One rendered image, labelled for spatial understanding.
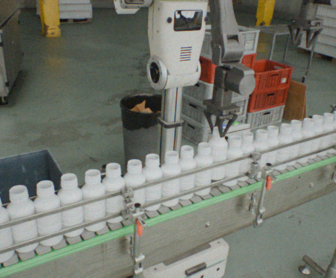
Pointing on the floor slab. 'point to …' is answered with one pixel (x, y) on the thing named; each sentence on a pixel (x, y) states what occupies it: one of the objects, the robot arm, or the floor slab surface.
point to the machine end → (0, 47)
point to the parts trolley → (285, 46)
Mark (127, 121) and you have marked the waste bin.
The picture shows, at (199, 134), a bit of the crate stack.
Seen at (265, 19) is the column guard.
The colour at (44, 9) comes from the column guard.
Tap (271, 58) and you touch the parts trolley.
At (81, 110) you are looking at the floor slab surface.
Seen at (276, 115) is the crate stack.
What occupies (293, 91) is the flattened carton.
